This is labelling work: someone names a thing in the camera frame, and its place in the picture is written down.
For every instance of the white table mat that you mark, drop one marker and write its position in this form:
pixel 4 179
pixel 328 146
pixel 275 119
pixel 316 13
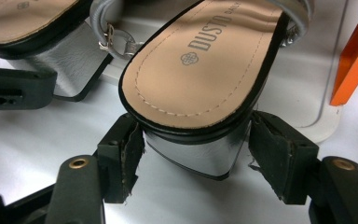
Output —
pixel 59 140

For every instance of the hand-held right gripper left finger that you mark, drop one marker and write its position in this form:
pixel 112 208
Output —
pixel 118 161

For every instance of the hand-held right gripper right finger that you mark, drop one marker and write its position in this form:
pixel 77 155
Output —
pixel 286 161

